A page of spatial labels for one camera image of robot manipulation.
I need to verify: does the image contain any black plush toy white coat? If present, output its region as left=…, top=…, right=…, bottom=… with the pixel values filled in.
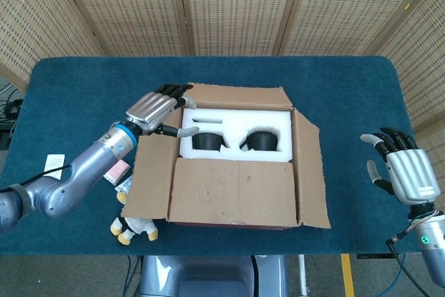
left=110, top=191, right=160, bottom=246

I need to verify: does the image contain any large black cup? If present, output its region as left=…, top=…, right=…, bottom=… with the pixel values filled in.
left=192, top=132, right=223, bottom=150

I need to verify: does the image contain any white foam insert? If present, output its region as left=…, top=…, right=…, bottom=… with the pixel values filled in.
left=179, top=107, right=293, bottom=163

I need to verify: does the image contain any blue felt table cover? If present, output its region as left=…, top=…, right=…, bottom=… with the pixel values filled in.
left=0, top=55, right=430, bottom=256

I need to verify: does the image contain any blue white tube package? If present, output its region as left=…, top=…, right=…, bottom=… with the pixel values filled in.
left=115, top=175, right=135, bottom=194

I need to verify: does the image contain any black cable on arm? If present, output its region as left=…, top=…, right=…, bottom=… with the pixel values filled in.
left=0, top=166, right=72, bottom=193
left=385, top=236, right=432, bottom=297

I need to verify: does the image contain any black floor cable bundle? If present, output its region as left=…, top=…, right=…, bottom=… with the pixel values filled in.
left=0, top=81, right=24, bottom=145

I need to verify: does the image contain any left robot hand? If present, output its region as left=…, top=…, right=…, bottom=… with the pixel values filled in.
left=124, top=83, right=200, bottom=138

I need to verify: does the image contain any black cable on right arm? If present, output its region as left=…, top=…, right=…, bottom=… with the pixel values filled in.
left=385, top=236, right=432, bottom=297

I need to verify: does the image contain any woven rattan folding screen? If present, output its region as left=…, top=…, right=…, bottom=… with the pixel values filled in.
left=0, top=0, right=445, bottom=159

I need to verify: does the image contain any red cardboard box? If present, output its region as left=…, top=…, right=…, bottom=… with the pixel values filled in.
left=123, top=83, right=332, bottom=230

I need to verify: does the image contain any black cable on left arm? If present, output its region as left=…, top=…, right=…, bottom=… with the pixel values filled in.
left=0, top=166, right=72, bottom=193

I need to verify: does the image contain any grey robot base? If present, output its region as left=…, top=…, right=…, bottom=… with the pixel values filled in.
left=138, top=255, right=289, bottom=297

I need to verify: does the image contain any black pot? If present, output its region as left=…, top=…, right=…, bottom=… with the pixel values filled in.
left=241, top=131, right=279, bottom=152

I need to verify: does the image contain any white paper card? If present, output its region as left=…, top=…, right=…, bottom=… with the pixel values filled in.
left=44, top=153, right=67, bottom=182

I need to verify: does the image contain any metal pole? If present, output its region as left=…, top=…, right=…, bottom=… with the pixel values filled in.
left=298, top=254, right=309, bottom=297

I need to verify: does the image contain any blue cable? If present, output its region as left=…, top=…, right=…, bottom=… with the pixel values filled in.
left=391, top=258, right=407, bottom=291

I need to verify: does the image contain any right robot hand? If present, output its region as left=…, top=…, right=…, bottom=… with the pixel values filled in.
left=360, top=127, right=439, bottom=220

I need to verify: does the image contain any small pink carton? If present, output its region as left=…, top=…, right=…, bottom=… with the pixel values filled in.
left=105, top=159, right=130, bottom=184

